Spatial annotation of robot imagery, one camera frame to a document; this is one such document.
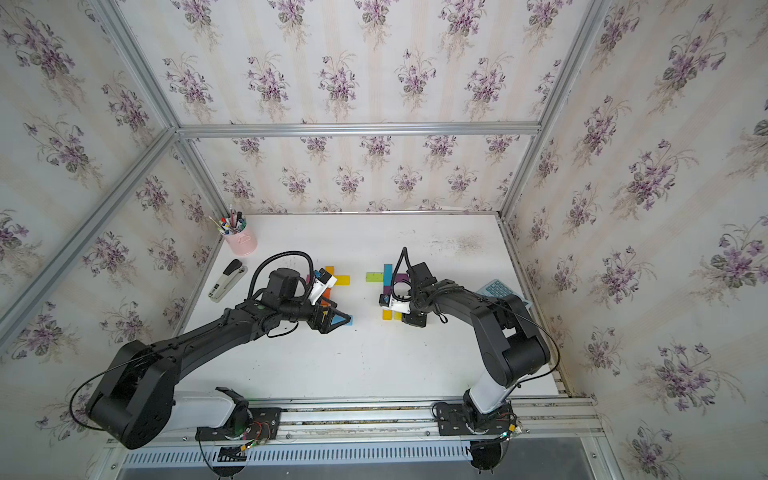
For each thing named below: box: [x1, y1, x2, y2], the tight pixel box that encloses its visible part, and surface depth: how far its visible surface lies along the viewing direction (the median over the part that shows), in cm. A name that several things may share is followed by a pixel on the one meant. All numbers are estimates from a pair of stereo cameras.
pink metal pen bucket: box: [224, 224, 258, 256], surface depth 104 cm
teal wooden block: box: [383, 264, 393, 287], surface depth 103 cm
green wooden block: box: [365, 272, 384, 283], surface depth 103 cm
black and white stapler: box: [208, 258, 248, 303], surface depth 100 cm
